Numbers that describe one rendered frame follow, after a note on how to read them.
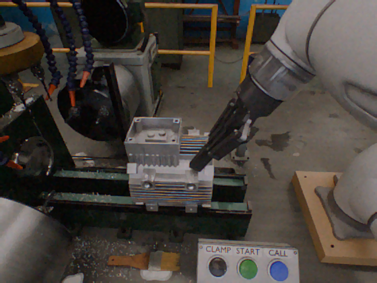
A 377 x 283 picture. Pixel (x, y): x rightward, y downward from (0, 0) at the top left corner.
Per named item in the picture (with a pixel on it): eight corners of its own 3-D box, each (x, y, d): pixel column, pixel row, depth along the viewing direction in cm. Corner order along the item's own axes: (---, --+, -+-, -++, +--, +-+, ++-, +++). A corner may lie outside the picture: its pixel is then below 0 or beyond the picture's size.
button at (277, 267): (267, 277, 38) (270, 281, 36) (266, 258, 38) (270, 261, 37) (285, 279, 38) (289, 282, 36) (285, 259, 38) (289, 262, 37)
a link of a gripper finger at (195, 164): (217, 151, 48) (217, 153, 48) (200, 170, 52) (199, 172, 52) (205, 145, 47) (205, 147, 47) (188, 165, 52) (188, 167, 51)
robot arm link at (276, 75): (277, 51, 30) (248, 86, 33) (324, 85, 32) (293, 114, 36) (264, 32, 36) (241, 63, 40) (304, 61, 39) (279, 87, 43)
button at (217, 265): (208, 273, 38) (208, 277, 37) (209, 255, 39) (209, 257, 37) (225, 275, 38) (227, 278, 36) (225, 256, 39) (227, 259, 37)
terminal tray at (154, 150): (128, 166, 54) (123, 143, 49) (139, 138, 62) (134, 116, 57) (179, 168, 53) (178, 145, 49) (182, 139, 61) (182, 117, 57)
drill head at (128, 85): (60, 155, 79) (26, 91, 63) (101, 98, 110) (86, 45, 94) (128, 159, 78) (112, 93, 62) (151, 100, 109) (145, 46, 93)
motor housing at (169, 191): (135, 217, 61) (121, 168, 48) (148, 166, 75) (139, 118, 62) (210, 219, 60) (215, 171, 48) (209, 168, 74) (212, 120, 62)
